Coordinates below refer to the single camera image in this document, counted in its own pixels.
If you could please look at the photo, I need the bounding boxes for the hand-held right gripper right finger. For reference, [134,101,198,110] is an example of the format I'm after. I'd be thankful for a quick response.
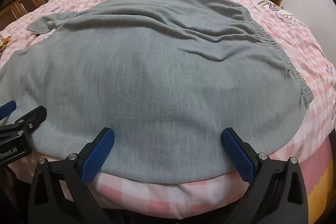
[221,127,315,224]

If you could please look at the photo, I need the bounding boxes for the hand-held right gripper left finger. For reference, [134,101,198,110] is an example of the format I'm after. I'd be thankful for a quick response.
[28,127,115,224]

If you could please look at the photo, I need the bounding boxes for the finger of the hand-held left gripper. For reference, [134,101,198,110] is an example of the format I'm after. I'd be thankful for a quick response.
[0,100,17,121]
[0,105,48,140]

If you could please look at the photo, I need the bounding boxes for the grey pants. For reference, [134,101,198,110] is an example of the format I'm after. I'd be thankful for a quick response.
[0,0,314,185]

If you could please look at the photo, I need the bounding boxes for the pink and orange bed sheet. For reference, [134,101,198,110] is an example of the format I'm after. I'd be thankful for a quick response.
[270,132,336,214]

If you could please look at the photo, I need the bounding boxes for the pink checked printed blanket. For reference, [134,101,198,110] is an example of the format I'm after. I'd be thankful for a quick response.
[0,0,336,224]

